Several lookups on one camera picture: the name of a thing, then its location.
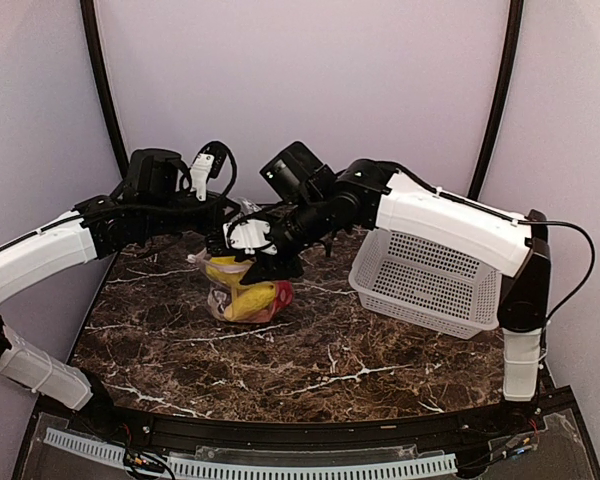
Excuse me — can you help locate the white slotted cable duct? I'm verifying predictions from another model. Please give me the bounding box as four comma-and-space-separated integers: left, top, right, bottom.
43, 427, 458, 480

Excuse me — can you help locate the yellow toy mango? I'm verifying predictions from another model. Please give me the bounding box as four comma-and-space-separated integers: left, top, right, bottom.
205, 256, 253, 289

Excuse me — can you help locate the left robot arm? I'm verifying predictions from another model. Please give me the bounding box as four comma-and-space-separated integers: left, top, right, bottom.
0, 141, 237, 436

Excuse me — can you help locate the yellow toy corn cob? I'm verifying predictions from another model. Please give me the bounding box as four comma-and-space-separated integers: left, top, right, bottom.
223, 282, 276, 322

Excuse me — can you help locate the black left corner post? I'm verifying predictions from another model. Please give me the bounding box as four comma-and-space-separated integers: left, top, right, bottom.
79, 0, 129, 176

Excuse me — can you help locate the white perforated plastic basket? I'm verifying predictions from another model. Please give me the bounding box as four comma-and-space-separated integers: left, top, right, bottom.
349, 229, 501, 339

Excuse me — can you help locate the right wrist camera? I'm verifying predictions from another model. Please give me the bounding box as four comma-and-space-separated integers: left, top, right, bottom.
205, 219, 277, 256

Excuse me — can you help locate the red toy bell pepper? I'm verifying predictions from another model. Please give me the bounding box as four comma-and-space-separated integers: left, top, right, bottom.
274, 281, 294, 310

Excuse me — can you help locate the black right corner post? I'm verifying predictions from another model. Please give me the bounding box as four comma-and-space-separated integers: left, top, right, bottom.
467, 0, 525, 200

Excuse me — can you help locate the black corner post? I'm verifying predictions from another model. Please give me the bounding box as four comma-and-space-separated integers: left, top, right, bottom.
467, 0, 525, 200
79, 0, 129, 176

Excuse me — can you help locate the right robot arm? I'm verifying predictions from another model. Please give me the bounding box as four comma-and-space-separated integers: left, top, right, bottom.
225, 142, 554, 434

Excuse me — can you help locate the black front rail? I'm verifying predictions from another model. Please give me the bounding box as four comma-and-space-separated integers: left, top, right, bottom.
67, 384, 576, 456

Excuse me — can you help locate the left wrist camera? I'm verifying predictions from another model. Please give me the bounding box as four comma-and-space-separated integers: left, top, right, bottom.
179, 140, 238, 206

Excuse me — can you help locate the clear zip top bag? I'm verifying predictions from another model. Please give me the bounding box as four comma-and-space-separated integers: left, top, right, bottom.
187, 197, 295, 324

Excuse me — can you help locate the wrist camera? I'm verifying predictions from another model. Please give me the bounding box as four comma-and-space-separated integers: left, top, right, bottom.
205, 219, 277, 256
179, 140, 238, 206

